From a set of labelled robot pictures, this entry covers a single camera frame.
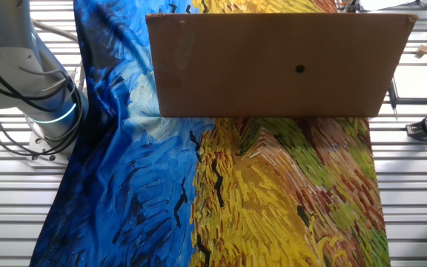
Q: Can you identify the green black pen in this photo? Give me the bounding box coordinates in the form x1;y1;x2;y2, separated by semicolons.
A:
388;76;400;122

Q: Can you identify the grey floor cable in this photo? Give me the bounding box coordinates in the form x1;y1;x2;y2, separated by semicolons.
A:
30;19;80;43

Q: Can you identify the flat grey metal plate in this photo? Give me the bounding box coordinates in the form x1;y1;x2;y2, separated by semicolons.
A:
391;65;427;105

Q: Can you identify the black base cable bundle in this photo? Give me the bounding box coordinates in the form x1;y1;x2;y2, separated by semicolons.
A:
0;47;85;157

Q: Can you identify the painted wheat field cloth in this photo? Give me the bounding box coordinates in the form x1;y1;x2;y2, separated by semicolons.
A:
30;0;392;267

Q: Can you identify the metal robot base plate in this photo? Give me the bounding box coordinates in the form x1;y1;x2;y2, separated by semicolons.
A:
25;125;70;166

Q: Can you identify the small metal bracket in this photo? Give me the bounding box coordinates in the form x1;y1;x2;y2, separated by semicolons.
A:
406;124;427;142

